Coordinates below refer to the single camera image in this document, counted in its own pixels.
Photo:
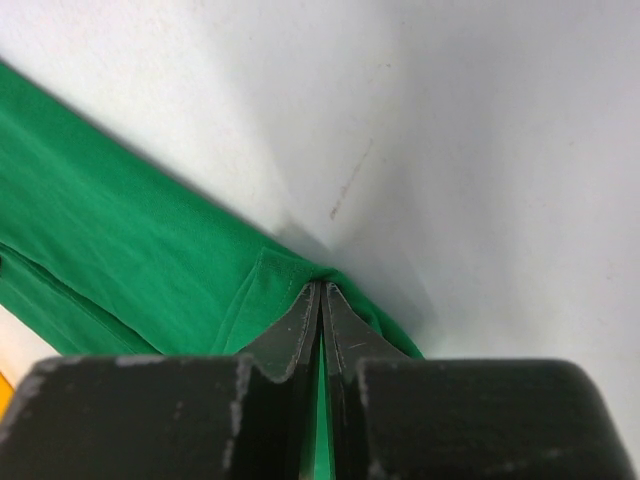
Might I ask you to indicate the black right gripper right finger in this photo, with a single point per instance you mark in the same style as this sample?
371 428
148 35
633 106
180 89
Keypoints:
397 417

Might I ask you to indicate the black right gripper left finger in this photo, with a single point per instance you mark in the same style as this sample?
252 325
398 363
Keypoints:
250 415

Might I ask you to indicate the green t-shirt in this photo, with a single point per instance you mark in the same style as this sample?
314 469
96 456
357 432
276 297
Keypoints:
102 254

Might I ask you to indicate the yellow plastic tray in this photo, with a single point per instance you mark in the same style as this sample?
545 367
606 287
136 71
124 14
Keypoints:
6 393

